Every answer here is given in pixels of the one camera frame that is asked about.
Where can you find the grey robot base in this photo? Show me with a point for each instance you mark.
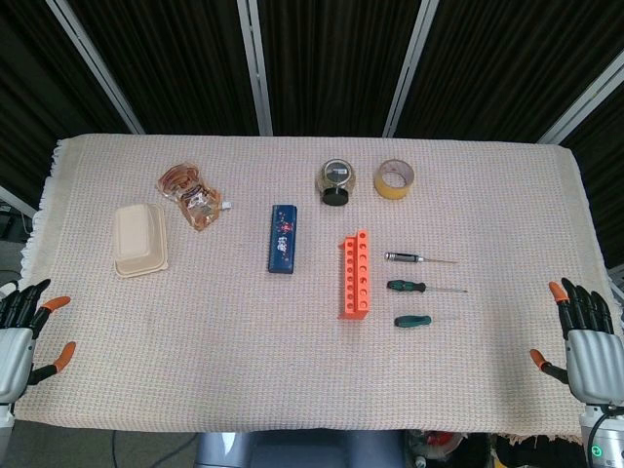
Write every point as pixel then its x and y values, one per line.
pixel 292 451

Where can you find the yellow tape roll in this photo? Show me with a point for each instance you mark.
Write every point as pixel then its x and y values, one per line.
pixel 394 187

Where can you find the black metal precision screwdriver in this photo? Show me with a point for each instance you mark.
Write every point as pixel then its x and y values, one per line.
pixel 402 257

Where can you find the long green-black screwdriver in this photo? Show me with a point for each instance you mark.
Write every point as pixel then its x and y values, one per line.
pixel 404 285

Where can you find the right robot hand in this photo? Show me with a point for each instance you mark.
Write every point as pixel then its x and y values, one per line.
pixel 597 361

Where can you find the orange screwdriver rack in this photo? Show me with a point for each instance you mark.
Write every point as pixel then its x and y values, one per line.
pixel 355 287

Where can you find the blue rectangular box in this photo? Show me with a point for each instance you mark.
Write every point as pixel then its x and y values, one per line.
pixel 283 239

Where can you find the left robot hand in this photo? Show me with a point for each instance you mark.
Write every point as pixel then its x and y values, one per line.
pixel 14 351

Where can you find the silver partition post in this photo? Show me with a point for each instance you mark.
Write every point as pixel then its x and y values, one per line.
pixel 256 66
pixel 582 105
pixel 95 66
pixel 17 200
pixel 409 68

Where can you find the glass jar with black lid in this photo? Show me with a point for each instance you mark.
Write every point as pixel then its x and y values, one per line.
pixel 336 178

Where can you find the beige woven tablecloth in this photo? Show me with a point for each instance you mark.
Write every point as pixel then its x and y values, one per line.
pixel 273 351

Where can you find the beige plastic lunch box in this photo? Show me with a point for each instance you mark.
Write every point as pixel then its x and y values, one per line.
pixel 139 241

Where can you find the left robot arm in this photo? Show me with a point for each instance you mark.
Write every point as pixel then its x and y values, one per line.
pixel 5 429

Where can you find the brown spouted sauce pouch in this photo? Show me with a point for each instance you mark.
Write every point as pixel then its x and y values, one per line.
pixel 192 197

